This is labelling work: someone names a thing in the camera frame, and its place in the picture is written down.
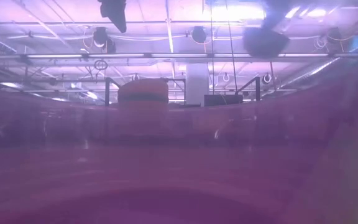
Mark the large red-orange bowl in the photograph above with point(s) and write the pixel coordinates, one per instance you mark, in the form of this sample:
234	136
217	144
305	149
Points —
143	87

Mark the wooden shelf with black frame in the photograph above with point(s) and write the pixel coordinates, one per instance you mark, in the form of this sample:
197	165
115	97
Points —
107	93

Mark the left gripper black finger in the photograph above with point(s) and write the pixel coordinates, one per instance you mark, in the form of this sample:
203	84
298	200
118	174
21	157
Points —
117	12

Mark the long ceiling light bar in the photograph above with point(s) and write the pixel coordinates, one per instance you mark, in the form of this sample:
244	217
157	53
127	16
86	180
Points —
120	56

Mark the large blue bowl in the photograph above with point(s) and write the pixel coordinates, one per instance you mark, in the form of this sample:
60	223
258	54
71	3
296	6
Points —
264	43

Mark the small purple bowl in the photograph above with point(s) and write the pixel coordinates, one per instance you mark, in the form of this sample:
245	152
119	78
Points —
179	171

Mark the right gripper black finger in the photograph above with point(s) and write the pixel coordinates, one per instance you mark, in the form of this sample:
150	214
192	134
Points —
273	14

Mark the white pillar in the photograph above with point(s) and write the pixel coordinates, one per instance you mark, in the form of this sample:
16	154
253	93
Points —
197	84

